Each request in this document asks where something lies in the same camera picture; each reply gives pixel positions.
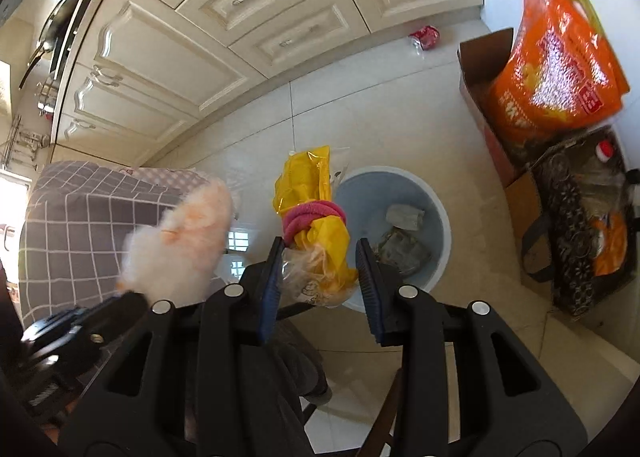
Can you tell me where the white crumpled paper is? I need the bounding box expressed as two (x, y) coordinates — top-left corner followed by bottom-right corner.
(385, 204), (426, 230)

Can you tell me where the small orange packet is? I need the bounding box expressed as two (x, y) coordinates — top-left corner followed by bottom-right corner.
(590, 212), (629, 274)

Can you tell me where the pink fabric band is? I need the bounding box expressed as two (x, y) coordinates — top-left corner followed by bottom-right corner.
(281, 201), (347, 240)

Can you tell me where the dark crumpled wrapper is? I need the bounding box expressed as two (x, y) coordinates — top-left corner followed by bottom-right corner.
(372, 229), (433, 278)

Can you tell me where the light blue trash bin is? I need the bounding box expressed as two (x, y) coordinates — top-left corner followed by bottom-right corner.
(330, 166), (451, 313)

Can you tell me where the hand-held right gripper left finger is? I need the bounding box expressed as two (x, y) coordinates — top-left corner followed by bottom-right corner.
(57, 236), (313, 457)

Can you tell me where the brown cardboard box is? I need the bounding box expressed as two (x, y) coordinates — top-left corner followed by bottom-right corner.
(504, 169), (556, 288)

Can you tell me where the metal rack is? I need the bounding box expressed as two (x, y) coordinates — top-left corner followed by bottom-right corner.
(0, 116), (51, 168)

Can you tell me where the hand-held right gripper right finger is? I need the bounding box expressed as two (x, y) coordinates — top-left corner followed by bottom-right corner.
(356, 238), (588, 457)

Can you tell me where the large orange bag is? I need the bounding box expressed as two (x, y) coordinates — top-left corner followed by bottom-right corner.
(487, 0), (631, 150)

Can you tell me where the yellow plastic bag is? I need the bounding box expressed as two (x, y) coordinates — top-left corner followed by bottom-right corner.
(272, 144), (358, 310)

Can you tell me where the open cardboard box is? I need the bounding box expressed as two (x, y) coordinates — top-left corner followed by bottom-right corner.
(457, 28), (543, 188)

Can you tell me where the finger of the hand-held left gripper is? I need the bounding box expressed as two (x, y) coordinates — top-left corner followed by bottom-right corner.
(85, 289), (151, 338)

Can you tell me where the grey checked tablecloth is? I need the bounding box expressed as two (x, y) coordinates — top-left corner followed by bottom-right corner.
(17, 161), (236, 338)

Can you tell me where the wooden chair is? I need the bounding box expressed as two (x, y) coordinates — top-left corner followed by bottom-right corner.
(299, 367), (406, 457)

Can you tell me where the black wok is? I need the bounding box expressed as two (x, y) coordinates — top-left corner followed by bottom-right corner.
(20, 0), (87, 90)

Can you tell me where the fluffy white orange wad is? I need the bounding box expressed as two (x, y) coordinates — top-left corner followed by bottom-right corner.
(117, 177), (236, 308)

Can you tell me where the dark patterned bag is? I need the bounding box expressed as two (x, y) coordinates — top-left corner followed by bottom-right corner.
(521, 127), (640, 322)

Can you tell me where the red crushed wrapper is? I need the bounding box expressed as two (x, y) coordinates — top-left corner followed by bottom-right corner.
(408, 26), (441, 50)

